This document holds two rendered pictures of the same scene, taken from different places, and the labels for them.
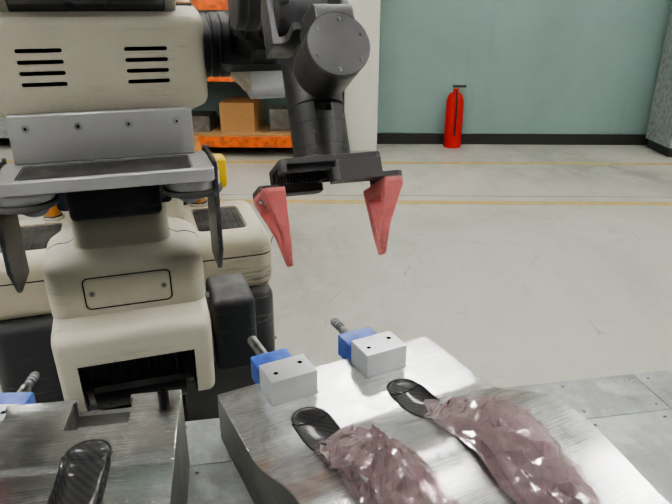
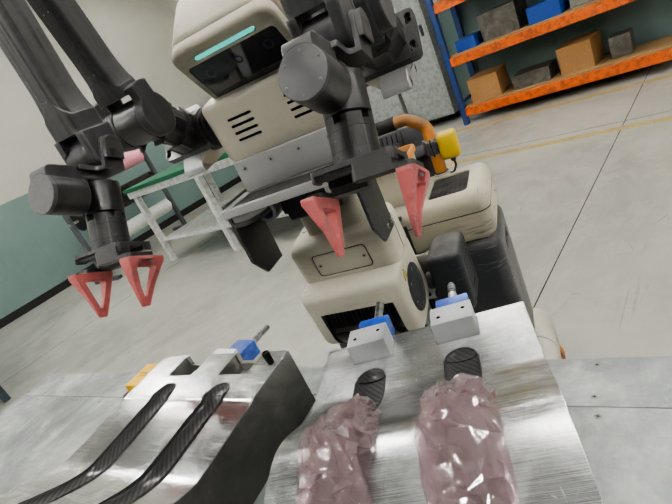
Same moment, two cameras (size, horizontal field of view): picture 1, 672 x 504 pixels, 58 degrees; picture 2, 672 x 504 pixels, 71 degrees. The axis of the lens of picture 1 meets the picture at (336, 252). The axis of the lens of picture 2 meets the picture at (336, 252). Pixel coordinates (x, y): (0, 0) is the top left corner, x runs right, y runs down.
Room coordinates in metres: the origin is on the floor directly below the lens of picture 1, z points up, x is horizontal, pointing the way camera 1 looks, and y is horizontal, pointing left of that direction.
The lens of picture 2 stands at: (0.17, -0.33, 1.19)
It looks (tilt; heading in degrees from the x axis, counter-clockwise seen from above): 20 degrees down; 46
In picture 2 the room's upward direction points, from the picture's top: 25 degrees counter-clockwise
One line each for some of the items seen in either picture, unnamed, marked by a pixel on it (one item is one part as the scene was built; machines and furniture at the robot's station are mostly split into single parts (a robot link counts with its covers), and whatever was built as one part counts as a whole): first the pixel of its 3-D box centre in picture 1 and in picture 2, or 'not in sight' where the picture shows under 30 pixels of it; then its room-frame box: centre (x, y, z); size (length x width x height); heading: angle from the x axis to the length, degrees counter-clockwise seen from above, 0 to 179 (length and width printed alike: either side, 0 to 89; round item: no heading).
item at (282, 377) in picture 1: (272, 367); (376, 329); (0.57, 0.07, 0.86); 0.13 x 0.05 x 0.05; 27
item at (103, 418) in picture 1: (103, 428); (247, 372); (0.44, 0.21, 0.87); 0.05 x 0.05 x 0.04; 10
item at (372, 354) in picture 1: (357, 343); (454, 309); (0.62, -0.03, 0.86); 0.13 x 0.05 x 0.05; 27
